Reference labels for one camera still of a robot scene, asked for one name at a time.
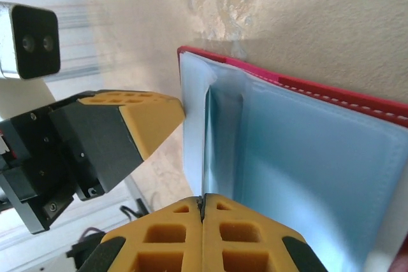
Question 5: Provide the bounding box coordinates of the blue credit card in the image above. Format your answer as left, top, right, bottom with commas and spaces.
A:
200, 89, 224, 198

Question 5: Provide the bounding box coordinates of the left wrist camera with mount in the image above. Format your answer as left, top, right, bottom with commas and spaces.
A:
0, 1, 62, 120

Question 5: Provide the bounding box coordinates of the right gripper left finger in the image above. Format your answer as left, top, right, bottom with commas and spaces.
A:
76, 194, 205, 272

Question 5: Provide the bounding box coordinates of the red card holder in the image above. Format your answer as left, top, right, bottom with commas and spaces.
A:
176, 45, 408, 272

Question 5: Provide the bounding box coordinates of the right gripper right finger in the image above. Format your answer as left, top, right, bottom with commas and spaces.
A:
202, 192, 329, 272

